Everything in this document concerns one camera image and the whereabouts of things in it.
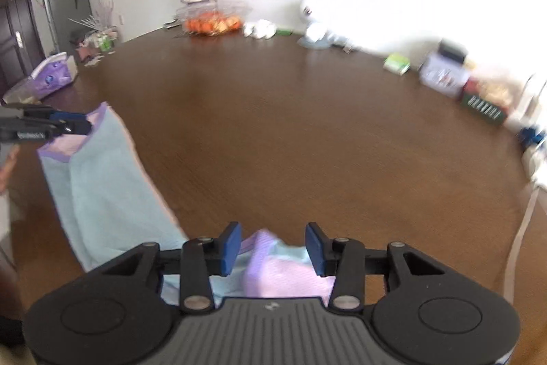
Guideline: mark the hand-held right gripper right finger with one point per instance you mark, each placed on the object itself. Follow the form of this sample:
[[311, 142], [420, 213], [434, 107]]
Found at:
[[317, 249]]

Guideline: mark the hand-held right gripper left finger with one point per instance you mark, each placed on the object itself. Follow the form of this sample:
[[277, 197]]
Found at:
[[229, 249]]

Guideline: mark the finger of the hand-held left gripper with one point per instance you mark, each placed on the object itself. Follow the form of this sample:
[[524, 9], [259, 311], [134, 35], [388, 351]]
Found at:
[[75, 128], [68, 116]]

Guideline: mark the pink and blue garment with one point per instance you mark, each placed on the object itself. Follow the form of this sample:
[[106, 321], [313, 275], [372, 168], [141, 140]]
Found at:
[[107, 185]]

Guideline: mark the person's left hand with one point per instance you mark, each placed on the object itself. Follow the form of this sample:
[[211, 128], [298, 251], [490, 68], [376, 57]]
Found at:
[[7, 170]]

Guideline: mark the glass cup of liquid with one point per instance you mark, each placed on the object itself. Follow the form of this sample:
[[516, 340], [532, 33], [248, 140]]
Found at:
[[19, 93]]

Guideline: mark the purple tissue pack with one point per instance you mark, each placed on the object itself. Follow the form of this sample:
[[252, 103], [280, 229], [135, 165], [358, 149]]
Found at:
[[53, 79]]

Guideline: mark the dark wooden door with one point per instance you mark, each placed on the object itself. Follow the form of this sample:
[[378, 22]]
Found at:
[[17, 31]]

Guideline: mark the pale dried twig bouquet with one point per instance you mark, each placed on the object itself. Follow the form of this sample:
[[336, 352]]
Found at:
[[98, 21]]

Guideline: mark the clear container of oranges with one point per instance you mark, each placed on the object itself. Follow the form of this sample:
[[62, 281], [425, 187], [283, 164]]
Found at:
[[209, 25]]

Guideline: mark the green tissue packet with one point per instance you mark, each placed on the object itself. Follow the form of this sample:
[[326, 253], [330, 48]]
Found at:
[[396, 63]]

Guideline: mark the white plastic clip block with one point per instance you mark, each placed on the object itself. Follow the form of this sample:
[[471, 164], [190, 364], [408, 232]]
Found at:
[[260, 29]]

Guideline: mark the white robot figurine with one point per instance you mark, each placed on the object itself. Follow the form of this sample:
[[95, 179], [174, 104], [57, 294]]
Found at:
[[316, 35]]

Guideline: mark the red and green box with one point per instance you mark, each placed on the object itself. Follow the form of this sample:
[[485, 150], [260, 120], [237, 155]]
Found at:
[[485, 108]]

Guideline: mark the small green card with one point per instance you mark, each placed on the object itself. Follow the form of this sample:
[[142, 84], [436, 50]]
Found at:
[[284, 32]]

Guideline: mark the yellow paper bundles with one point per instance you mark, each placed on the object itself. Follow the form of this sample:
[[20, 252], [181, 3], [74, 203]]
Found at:
[[498, 91]]

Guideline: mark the small black box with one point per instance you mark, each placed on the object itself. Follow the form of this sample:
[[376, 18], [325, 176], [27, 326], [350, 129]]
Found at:
[[452, 50]]

